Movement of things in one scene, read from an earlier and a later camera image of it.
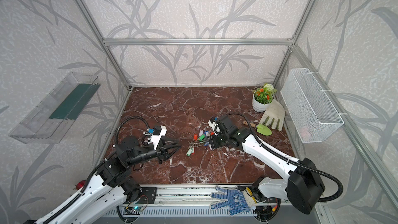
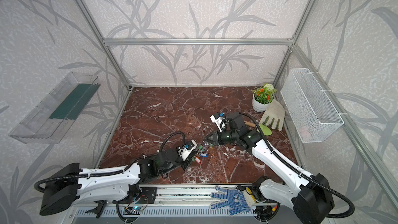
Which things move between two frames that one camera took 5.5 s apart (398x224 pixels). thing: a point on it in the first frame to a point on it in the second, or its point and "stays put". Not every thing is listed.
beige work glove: [275, 111] stays put
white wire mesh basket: [313, 114] stays put
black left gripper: [163, 152] to [189, 158]
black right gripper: [218, 140] stays put
